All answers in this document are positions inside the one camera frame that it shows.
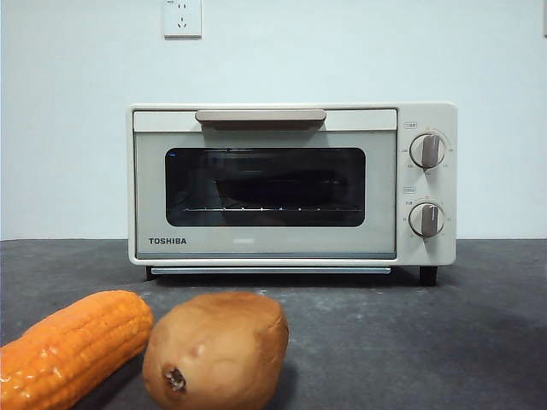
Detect purple eggplant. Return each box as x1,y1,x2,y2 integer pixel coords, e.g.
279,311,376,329
213,168,343,204

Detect glass oven door with handle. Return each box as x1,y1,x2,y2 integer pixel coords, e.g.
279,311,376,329
132,108,397,261

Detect beige oven knob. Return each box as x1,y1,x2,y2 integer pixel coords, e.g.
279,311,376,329
408,202,445,238
409,132,448,168

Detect white toaster oven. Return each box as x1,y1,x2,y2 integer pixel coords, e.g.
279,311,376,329
126,101,458,286

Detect brown potato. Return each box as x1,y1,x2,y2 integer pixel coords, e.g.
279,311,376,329
141,292,290,410

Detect orange corn cob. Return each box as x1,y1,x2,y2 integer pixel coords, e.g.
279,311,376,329
0,290,154,410

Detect metal wire oven rack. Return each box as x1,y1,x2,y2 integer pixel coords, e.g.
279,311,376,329
183,207,362,214

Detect white wall socket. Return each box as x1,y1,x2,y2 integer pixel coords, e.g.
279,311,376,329
163,0,202,40

